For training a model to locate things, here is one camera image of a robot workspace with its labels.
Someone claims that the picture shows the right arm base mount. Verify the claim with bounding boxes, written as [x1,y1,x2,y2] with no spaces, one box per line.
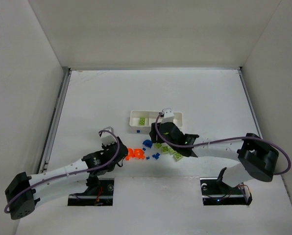
[200,178,253,206]

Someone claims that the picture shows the light green lego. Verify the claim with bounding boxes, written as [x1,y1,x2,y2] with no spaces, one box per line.
[138,117,146,126]

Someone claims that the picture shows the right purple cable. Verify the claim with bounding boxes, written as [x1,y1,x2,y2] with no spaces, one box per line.
[154,114,292,176]

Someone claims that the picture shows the white sorting tray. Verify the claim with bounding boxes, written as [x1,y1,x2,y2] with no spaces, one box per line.
[129,110,183,132]

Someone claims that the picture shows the orange dish lego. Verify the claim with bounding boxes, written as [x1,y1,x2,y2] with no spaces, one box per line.
[133,149,145,159]
[125,148,135,161]

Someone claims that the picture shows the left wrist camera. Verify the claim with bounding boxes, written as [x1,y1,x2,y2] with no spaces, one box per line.
[98,126,116,146]

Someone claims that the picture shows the purple cable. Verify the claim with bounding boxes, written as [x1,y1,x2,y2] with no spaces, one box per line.
[3,129,121,213]
[154,114,292,176]

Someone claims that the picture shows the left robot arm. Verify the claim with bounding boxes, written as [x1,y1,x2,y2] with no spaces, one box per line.
[4,138,128,220]

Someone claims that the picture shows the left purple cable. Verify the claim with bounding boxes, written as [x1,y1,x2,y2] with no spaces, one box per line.
[3,129,121,213]

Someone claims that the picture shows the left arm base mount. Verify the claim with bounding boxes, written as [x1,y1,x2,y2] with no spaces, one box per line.
[68,178,115,207]

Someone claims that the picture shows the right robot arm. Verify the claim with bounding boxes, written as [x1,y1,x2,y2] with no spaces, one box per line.
[149,122,279,188]

